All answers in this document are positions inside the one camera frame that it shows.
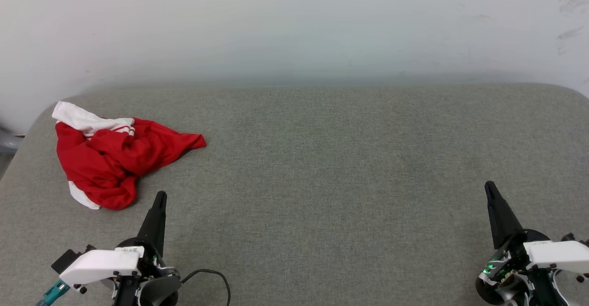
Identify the grey fabric sofa seat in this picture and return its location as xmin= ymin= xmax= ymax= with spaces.
xmin=0 ymin=83 xmax=589 ymax=306

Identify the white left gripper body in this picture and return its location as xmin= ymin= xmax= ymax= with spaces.
xmin=59 ymin=237 xmax=181 ymax=297

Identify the grey object beside sofa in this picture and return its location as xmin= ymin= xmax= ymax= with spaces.
xmin=0 ymin=127 xmax=23 ymax=155

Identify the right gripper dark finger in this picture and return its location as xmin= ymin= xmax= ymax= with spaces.
xmin=485 ymin=181 xmax=524 ymax=250

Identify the teal cable connector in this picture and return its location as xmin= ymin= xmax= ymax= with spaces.
xmin=36 ymin=279 xmax=70 ymax=306

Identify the red and white basketball jersey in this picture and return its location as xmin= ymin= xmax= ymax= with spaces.
xmin=52 ymin=101 xmax=207 ymax=211

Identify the thin black cable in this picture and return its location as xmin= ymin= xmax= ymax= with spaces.
xmin=180 ymin=269 xmax=231 ymax=306

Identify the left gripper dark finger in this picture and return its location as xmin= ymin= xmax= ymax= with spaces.
xmin=137 ymin=191 xmax=167 ymax=257

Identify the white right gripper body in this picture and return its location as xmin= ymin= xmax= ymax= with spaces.
xmin=475 ymin=230 xmax=589 ymax=304

